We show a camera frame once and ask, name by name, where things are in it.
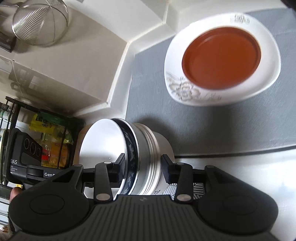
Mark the light blue ceramic bowl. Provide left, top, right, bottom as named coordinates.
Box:
left=134, top=123, right=175, bottom=195

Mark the white bowl blue rim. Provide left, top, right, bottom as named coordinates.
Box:
left=79, top=118, right=140, bottom=195

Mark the grey place mat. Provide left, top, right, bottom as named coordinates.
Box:
left=126, top=9, right=295, bottom=157

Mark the metal mesh strainer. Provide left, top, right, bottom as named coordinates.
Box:
left=11, top=0, right=70, bottom=46

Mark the brown round plate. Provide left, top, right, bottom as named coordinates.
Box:
left=182, top=27, right=261, bottom=90

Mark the black metal storage rack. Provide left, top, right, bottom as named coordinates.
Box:
left=1, top=96, right=84, bottom=185

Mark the yellow green snack bag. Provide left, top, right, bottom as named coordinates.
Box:
left=29, top=113, right=73, bottom=169

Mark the white illustrated cloth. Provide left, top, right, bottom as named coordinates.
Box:
left=154, top=183, right=205, bottom=200

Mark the person's left hand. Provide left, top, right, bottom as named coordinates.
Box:
left=10, top=187, right=22, bottom=202

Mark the large white floral plate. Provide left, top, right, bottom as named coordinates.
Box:
left=164, top=13, right=281, bottom=106

